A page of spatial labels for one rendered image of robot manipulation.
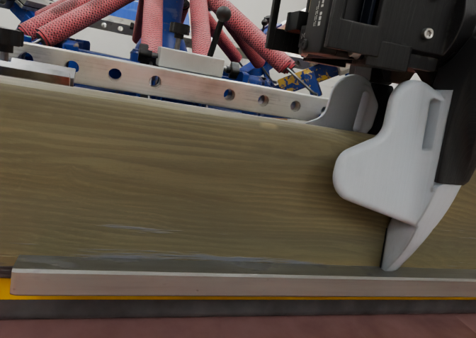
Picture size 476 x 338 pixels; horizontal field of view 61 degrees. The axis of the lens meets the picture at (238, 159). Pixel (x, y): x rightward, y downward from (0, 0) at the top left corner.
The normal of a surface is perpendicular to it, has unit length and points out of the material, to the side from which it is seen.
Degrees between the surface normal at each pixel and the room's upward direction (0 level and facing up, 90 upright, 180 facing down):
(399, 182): 82
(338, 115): 95
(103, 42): 90
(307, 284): 85
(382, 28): 88
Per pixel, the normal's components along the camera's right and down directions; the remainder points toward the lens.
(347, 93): 0.19, 0.34
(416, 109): 0.29, 0.14
